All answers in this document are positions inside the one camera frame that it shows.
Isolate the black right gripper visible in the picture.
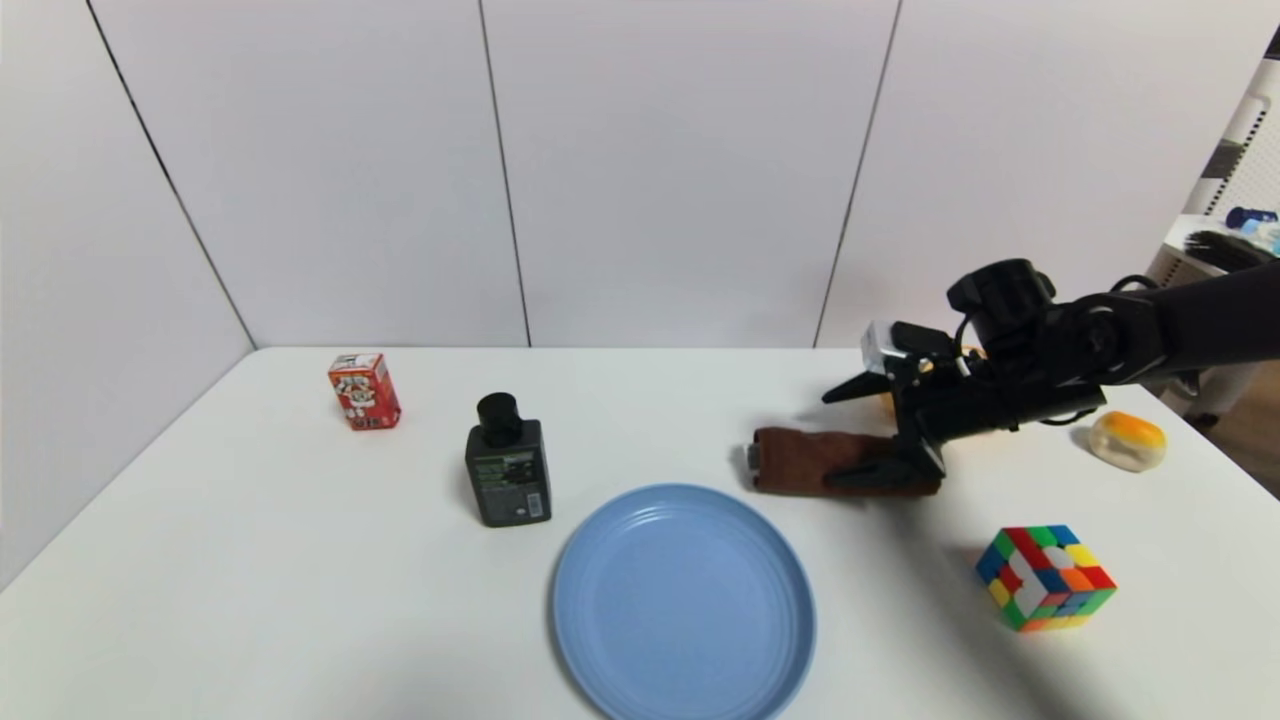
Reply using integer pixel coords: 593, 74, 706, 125
821, 354, 1019, 489

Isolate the brown towel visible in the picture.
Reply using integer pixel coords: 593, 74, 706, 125
748, 427, 942, 498

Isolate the blue plate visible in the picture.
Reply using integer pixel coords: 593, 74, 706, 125
552, 484, 816, 720

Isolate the orange woven basket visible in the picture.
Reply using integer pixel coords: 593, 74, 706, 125
878, 343, 991, 419

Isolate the multicolour puzzle cube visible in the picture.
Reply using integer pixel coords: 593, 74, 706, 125
976, 525, 1117, 633

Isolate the orange bread in clear wrap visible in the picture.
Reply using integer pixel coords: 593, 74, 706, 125
1090, 411, 1167, 473

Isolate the white stand with knob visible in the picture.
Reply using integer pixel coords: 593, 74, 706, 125
1160, 362, 1263, 419

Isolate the white desk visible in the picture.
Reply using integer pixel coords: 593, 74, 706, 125
1160, 213, 1280, 283

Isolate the black bottle with label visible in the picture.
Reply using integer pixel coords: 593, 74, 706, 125
465, 393, 553, 528

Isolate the black brush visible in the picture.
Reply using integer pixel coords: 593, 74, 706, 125
1183, 230, 1279, 271

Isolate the white pegboard panel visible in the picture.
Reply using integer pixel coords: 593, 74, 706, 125
1186, 60, 1280, 221

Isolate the red milk carton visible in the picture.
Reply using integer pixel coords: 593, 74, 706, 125
328, 352, 402, 432

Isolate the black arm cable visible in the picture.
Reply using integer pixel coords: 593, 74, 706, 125
1040, 273, 1166, 427

